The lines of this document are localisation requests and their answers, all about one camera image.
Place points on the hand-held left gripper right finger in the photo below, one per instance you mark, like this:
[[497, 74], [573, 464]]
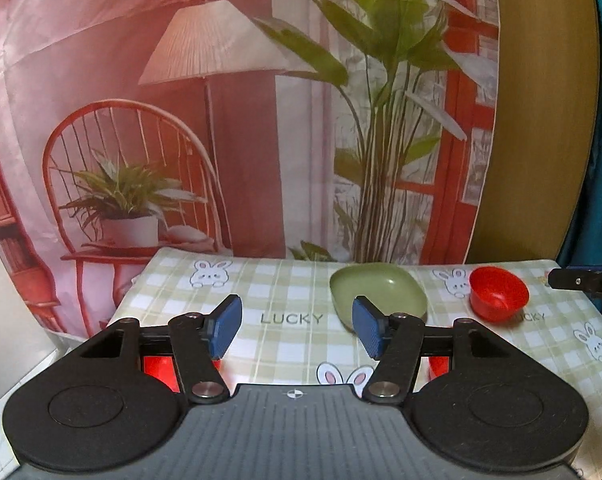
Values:
[[368, 329]]

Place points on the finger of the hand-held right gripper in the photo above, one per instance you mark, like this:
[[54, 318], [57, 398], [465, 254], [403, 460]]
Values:
[[576, 280]]

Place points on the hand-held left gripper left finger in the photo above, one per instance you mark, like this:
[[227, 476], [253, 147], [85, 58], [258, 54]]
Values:
[[226, 326]]

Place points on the red bowl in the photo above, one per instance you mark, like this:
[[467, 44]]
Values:
[[158, 371], [496, 285]]

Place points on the green bowl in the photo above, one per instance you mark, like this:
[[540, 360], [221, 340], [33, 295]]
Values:
[[381, 285]]

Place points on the checked tablecloth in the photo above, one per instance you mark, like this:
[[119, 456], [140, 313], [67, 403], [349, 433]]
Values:
[[291, 290]]

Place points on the printed backdrop cloth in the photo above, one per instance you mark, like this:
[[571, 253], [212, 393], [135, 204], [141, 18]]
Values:
[[231, 160]]

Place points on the wooden panel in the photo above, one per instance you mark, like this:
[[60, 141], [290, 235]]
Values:
[[541, 110]]

